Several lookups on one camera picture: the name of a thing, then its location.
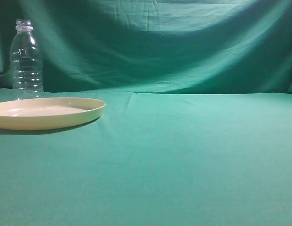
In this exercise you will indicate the cream round plastic plate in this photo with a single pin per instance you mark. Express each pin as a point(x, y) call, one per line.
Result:
point(49, 113)

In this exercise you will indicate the green cloth backdrop and tablecloth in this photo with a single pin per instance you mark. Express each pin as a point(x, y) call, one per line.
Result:
point(197, 128)

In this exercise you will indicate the clear empty plastic bottle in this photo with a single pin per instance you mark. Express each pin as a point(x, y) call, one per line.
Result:
point(26, 62)

